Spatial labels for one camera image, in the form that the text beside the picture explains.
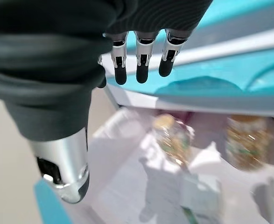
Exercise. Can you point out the robot right black hand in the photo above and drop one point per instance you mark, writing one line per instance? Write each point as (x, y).
(45, 70)

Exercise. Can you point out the white drawer with blue front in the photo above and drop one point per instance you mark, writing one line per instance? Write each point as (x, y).
(118, 186)

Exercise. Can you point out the green white medicine box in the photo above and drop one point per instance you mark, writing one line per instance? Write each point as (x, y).
(202, 198)

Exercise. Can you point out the yellow pill bottle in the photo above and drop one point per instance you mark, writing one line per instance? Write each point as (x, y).
(248, 144)
(171, 140)

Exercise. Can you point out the white medical cart blue drawers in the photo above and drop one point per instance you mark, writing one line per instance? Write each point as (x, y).
(220, 77)

